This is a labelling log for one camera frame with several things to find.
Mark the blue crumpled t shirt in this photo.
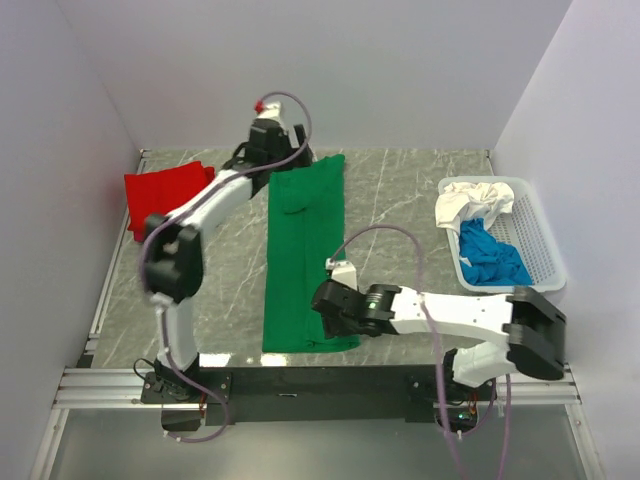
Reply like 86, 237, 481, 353
459, 218, 533, 286

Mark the green t shirt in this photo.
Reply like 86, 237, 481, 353
262, 154, 360, 353

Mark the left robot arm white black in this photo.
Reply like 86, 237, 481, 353
141, 118, 313, 402

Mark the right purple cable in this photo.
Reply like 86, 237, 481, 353
327, 224, 514, 480

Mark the folded red t shirt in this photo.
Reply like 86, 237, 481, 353
124, 161, 216, 224

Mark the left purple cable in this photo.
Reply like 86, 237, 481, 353
139, 91, 314, 444

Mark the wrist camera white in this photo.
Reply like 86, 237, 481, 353
254, 100, 284, 124
325, 258, 358, 290

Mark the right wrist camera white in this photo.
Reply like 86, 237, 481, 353
325, 258, 358, 290

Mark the white crumpled t shirt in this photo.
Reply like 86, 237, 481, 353
435, 182, 515, 233

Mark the purple cable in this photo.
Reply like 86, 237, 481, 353
327, 224, 514, 480
139, 91, 314, 444

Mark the aluminium frame rail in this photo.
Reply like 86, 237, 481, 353
52, 368, 582, 410

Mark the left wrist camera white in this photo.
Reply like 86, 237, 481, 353
254, 100, 284, 124

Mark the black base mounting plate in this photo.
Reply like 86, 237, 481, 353
139, 363, 496, 434

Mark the white plastic basket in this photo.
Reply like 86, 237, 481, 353
438, 176, 567, 293

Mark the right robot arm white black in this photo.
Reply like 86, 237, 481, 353
311, 280, 566, 399

